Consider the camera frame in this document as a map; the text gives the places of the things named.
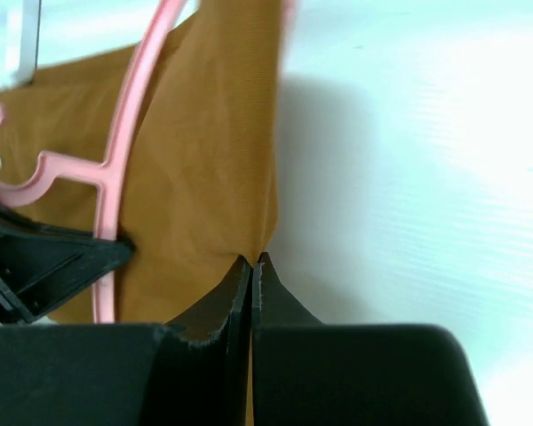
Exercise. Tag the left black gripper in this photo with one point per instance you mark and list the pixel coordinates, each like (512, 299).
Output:
(44, 266)

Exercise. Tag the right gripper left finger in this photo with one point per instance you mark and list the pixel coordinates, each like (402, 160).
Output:
(190, 371)

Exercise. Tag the brown trousers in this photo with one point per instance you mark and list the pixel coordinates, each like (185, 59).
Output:
(192, 107)

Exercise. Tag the white metal clothes rack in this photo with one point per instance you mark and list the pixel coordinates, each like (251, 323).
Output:
(22, 41)

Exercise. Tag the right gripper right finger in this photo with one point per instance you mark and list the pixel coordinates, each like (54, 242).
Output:
(306, 372)

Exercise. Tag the pink plastic hanger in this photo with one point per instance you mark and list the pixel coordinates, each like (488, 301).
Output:
(107, 176)

